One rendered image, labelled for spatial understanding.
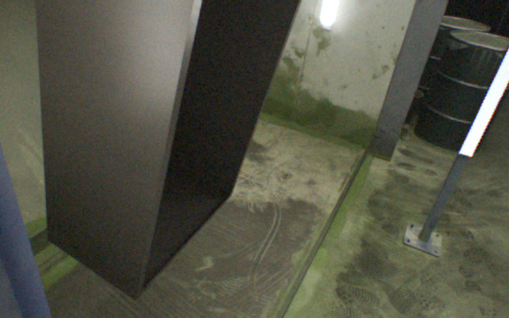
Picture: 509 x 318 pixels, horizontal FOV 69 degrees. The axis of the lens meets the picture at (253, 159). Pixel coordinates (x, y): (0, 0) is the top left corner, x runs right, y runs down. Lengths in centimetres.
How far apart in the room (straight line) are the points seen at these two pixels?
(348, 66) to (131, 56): 227
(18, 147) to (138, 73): 129
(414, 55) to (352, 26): 46
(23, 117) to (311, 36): 194
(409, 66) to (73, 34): 231
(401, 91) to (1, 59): 237
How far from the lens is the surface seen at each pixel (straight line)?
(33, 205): 196
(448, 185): 218
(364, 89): 289
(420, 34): 276
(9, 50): 212
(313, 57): 294
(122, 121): 83
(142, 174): 87
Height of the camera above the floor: 144
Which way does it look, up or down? 32 degrees down
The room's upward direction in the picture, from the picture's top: 7 degrees clockwise
